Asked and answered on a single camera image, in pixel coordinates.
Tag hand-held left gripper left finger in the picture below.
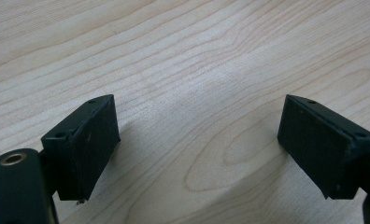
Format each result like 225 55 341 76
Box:
40 93 121 205

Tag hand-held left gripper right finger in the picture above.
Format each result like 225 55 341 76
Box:
277 93 370 201

